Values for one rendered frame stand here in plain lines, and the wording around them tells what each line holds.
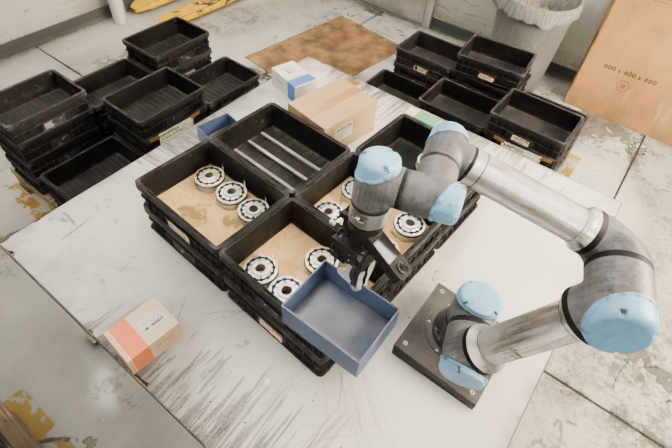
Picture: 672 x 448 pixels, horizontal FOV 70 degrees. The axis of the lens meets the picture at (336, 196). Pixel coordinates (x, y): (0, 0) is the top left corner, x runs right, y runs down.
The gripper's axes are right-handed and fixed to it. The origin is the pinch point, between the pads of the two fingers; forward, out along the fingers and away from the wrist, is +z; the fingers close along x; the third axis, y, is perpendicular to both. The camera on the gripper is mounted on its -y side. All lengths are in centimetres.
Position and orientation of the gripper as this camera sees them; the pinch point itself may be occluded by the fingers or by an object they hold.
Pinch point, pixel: (360, 287)
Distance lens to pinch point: 106.3
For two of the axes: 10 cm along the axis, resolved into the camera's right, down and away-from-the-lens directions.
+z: -1.1, 7.3, 6.7
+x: -6.2, 4.8, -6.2
